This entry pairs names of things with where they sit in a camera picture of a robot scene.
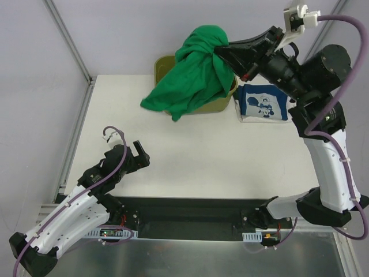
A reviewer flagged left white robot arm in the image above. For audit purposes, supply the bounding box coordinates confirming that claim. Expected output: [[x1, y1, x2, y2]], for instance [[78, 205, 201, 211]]
[[9, 141, 150, 276]]

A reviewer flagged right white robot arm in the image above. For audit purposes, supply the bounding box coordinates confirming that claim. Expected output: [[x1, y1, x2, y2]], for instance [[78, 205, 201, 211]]
[[214, 27, 368, 229]]

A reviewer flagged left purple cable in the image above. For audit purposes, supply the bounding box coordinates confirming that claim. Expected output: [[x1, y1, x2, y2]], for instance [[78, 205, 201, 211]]
[[14, 126, 136, 275]]

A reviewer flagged folded navy printed t shirt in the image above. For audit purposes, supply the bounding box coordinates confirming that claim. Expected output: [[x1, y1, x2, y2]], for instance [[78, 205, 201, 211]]
[[234, 84, 289, 121]]

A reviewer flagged folded white t shirt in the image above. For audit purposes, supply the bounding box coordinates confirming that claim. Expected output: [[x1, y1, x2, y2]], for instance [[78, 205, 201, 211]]
[[234, 100, 292, 123]]

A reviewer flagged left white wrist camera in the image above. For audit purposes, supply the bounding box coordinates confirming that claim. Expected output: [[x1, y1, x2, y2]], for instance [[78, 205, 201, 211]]
[[103, 131, 123, 148]]

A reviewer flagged purple cable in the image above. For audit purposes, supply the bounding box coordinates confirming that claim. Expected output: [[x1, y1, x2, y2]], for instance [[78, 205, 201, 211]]
[[288, 13, 367, 249], [14, 126, 136, 275]]

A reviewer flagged olive green plastic bin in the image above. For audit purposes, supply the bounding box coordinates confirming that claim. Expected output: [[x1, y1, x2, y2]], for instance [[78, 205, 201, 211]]
[[154, 55, 238, 115]]

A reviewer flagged green t shirt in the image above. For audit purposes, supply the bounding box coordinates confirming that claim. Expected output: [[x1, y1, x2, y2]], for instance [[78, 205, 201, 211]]
[[140, 25, 234, 122]]

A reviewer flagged aluminium frame post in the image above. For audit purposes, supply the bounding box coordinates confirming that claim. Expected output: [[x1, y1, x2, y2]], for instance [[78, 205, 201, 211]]
[[301, 0, 349, 63], [43, 0, 97, 84]]

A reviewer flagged left white cable duct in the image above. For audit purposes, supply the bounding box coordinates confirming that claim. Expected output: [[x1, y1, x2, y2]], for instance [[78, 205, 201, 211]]
[[84, 227, 138, 240]]

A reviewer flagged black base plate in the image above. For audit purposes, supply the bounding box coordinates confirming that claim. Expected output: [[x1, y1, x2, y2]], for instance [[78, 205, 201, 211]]
[[113, 197, 264, 241]]

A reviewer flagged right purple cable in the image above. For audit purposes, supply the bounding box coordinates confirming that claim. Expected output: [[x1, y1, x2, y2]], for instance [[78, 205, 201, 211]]
[[288, 13, 367, 249]]

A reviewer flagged left aluminium frame post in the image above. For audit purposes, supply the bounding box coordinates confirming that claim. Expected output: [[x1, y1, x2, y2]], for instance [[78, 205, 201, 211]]
[[43, 0, 97, 84]]

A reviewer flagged white cable duct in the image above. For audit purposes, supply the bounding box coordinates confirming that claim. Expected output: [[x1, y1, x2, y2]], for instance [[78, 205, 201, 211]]
[[84, 227, 138, 240], [242, 231, 263, 243]]

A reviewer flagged right aluminium frame post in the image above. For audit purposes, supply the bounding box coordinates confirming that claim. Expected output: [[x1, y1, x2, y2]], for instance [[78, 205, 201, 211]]
[[301, 0, 349, 63]]

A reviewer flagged right white cable duct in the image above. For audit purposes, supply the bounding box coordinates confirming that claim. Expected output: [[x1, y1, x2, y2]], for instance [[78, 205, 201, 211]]
[[242, 231, 263, 243]]

